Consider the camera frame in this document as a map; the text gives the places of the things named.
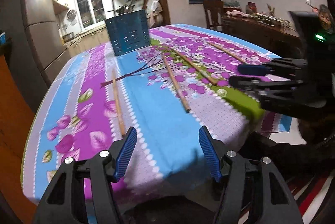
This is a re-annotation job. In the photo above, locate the wooden dining chair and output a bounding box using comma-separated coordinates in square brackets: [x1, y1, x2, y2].
[203, 0, 224, 32]

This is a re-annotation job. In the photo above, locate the orange wooden cabinet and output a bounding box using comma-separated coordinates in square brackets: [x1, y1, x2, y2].
[1, 55, 36, 223]

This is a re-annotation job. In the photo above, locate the kitchen window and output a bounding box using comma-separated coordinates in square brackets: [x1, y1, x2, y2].
[76, 0, 106, 29]

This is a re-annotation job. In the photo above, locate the dark wooden side table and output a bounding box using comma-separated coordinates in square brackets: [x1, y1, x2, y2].
[222, 16, 304, 59]

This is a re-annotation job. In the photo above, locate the wooden chopstick one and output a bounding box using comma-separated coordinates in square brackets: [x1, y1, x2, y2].
[112, 68, 125, 137]

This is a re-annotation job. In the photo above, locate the silver refrigerator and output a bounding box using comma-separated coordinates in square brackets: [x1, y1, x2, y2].
[4, 0, 73, 89]

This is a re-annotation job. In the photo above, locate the wooden chopstick three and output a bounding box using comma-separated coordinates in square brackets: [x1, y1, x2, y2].
[161, 54, 191, 113]

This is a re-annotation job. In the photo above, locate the wooden chopstick five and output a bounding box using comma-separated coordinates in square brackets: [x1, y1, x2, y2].
[170, 48, 218, 86]

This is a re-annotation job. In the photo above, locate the blue perforated utensil holder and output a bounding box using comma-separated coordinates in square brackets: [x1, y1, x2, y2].
[105, 9, 151, 56]

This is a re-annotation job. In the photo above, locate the wooden chopstick eight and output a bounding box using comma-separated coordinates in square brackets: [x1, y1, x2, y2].
[207, 42, 248, 64]

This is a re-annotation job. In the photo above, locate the floral purple tablecloth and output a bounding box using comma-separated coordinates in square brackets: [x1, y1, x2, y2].
[21, 24, 292, 202]

